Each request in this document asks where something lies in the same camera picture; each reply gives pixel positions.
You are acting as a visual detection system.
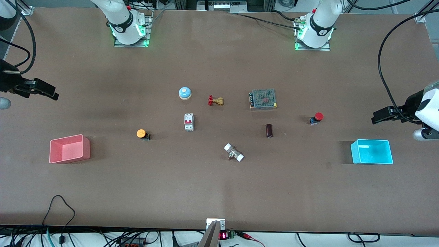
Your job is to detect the pink plastic box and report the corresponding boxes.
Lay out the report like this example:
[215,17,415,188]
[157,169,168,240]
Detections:
[49,134,91,164]

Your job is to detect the metal fitting white ends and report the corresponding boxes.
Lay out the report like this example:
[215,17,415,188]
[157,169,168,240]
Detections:
[224,143,245,162]

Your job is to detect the metal mesh power supply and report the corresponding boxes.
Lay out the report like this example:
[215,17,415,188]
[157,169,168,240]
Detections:
[249,89,278,110]

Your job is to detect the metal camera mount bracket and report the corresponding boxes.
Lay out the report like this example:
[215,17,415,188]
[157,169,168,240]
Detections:
[198,218,226,247]

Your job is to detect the red clip lead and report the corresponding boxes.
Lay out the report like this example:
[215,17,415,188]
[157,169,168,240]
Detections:
[237,232,266,247]

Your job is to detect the cyan plastic box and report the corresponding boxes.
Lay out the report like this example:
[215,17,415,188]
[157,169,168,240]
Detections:
[351,139,394,165]

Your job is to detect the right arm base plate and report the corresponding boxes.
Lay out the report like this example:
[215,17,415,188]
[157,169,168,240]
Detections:
[114,10,153,48]

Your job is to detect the black cable to base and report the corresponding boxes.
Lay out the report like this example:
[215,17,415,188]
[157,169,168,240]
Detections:
[236,12,303,31]

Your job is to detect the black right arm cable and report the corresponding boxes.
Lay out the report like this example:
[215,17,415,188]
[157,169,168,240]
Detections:
[0,0,37,74]

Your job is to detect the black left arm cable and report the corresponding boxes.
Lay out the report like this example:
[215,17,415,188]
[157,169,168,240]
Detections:
[378,9,439,124]

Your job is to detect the thin black looped cable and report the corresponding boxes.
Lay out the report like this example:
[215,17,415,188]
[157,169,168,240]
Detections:
[42,195,76,245]

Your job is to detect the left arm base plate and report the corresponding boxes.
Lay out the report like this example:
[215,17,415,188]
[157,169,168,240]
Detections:
[294,19,331,51]

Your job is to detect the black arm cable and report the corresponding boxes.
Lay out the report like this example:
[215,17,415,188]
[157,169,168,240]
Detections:
[0,0,37,74]
[378,9,439,124]

